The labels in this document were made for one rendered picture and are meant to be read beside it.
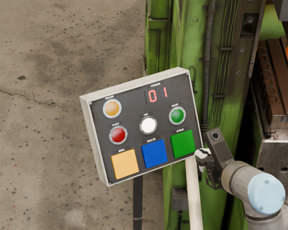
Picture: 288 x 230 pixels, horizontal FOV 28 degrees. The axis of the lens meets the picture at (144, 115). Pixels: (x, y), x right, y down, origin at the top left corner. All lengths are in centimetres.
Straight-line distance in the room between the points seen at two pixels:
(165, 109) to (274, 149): 46
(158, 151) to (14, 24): 248
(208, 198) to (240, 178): 108
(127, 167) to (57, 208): 121
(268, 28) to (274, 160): 57
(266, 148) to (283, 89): 22
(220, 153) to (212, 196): 97
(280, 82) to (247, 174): 71
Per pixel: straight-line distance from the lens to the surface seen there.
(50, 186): 301
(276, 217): 147
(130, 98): 171
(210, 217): 265
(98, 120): 169
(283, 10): 172
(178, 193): 245
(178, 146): 180
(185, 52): 195
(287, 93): 207
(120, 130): 172
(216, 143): 157
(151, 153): 177
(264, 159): 206
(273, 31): 237
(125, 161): 174
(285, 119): 202
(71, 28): 400
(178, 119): 179
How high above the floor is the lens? 234
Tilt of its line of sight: 45 degrees down
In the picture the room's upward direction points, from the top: 1 degrees clockwise
